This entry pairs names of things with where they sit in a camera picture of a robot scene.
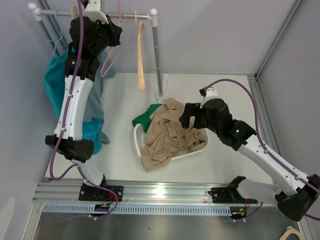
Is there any white perforated plastic basket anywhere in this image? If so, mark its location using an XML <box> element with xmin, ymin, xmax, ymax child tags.
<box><xmin>133</xmin><ymin>124</ymin><xmax>207</xmax><ymax>161</ymax></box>

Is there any teal t shirt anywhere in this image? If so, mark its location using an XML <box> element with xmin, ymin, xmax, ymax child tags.
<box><xmin>44</xmin><ymin>51</ymin><xmax>103</xmax><ymax>154</ymax></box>

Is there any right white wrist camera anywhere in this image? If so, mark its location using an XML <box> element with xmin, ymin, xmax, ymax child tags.
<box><xmin>199</xmin><ymin>87</ymin><xmax>219</xmax><ymax>108</ymax></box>

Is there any wooden hanger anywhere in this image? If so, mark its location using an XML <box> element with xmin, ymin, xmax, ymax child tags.
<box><xmin>134</xmin><ymin>11</ymin><xmax>145</xmax><ymax>90</ymax></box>
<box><xmin>70</xmin><ymin>6</ymin><xmax>79</xmax><ymax>20</ymax></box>

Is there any pink wire hanger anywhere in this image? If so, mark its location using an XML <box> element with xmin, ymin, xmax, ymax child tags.
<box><xmin>99</xmin><ymin>0</ymin><xmax>140</xmax><ymax>78</ymax></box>

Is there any beige t shirt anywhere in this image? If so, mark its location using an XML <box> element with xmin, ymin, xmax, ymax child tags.
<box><xmin>140</xmin><ymin>98</ymin><xmax>208</xmax><ymax>172</ymax></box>

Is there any aluminium corner frame post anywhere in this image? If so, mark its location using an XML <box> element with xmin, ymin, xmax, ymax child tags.
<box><xmin>247</xmin><ymin>0</ymin><xmax>305</xmax><ymax>154</ymax></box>

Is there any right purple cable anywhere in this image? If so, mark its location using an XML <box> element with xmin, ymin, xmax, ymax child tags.
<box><xmin>203</xmin><ymin>78</ymin><xmax>320</xmax><ymax>223</ymax></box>

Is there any blue wire hanger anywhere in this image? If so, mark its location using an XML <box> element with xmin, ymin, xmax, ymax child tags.
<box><xmin>51</xmin><ymin>8</ymin><xmax>67</xmax><ymax>56</ymax></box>

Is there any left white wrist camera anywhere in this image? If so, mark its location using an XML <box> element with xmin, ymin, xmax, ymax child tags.
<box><xmin>83</xmin><ymin>0</ymin><xmax>109</xmax><ymax>24</ymax></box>

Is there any aluminium front rail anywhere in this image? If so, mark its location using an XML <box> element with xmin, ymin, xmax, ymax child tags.
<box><xmin>32</xmin><ymin>180</ymin><xmax>281</xmax><ymax>204</ymax></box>

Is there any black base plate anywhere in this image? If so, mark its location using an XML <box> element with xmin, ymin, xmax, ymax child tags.
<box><xmin>78</xmin><ymin>184</ymin><xmax>124</xmax><ymax>202</ymax></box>
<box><xmin>208</xmin><ymin>187</ymin><xmax>248</xmax><ymax>204</ymax></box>

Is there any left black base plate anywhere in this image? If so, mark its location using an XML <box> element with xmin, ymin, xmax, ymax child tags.
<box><xmin>78</xmin><ymin>184</ymin><xmax>124</xmax><ymax>202</ymax></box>

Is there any grey blue t shirt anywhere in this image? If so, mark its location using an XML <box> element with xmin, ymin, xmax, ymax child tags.
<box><xmin>83</xmin><ymin>50</ymin><xmax>110</xmax><ymax>145</ymax></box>

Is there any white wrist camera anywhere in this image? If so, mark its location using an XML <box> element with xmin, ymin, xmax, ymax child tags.
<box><xmin>199</xmin><ymin>87</ymin><xmax>219</xmax><ymax>108</ymax></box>
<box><xmin>83</xmin><ymin>0</ymin><xmax>109</xmax><ymax>24</ymax></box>

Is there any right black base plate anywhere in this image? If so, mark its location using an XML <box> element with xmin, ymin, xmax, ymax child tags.
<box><xmin>208</xmin><ymin>187</ymin><xmax>248</xmax><ymax>204</ymax></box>

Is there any purple cable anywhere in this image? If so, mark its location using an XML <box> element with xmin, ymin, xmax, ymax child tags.
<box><xmin>49</xmin><ymin>0</ymin><xmax>120</xmax><ymax>221</ymax></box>
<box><xmin>203</xmin><ymin>78</ymin><xmax>320</xmax><ymax>223</ymax></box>

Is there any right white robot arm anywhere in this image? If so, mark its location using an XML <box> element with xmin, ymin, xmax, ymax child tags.
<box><xmin>179</xmin><ymin>98</ymin><xmax>320</xmax><ymax>222</ymax></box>

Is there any white clothes rack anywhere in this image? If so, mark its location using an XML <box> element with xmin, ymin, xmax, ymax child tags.
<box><xmin>27</xmin><ymin>0</ymin><xmax>168</xmax><ymax>104</ymax></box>

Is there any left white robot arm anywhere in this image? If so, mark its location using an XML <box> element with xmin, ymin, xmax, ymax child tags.
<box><xmin>45</xmin><ymin>14</ymin><xmax>122</xmax><ymax>201</ymax></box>

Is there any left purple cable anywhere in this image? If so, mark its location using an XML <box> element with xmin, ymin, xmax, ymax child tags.
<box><xmin>49</xmin><ymin>0</ymin><xmax>120</xmax><ymax>221</ymax></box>

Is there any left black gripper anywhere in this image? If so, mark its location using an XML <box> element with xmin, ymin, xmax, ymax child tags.
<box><xmin>90</xmin><ymin>14</ymin><xmax>122</xmax><ymax>57</ymax></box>

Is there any green t shirt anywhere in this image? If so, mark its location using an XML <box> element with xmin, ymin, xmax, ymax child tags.
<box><xmin>132</xmin><ymin>103</ymin><xmax>162</xmax><ymax>133</ymax></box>

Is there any white slotted cable duct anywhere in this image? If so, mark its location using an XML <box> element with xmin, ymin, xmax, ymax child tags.
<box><xmin>42</xmin><ymin>203</ymin><xmax>232</xmax><ymax>217</ymax></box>

